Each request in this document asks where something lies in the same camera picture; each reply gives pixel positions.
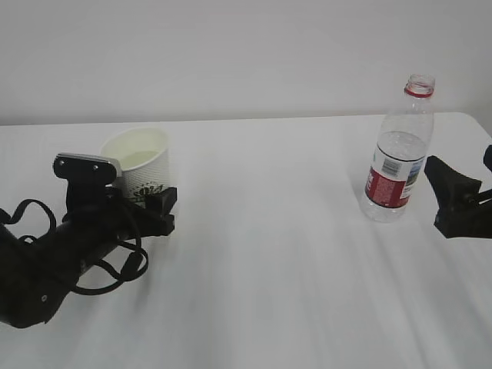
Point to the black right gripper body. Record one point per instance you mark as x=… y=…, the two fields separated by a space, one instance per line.
x=466 y=217

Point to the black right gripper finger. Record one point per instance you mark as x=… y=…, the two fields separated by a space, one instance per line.
x=455 y=193
x=487 y=159

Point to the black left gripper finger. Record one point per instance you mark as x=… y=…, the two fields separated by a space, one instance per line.
x=155 y=217

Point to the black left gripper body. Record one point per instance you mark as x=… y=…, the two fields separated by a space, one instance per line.
x=97 y=231

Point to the white paper cup green logo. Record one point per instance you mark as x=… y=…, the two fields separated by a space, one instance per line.
x=143 y=157

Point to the clear water bottle red label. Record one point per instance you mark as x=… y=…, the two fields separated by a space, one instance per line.
x=400 y=151

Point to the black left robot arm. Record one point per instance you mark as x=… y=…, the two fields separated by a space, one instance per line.
x=30 y=292

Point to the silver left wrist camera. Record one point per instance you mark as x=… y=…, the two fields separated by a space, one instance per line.
x=86 y=169

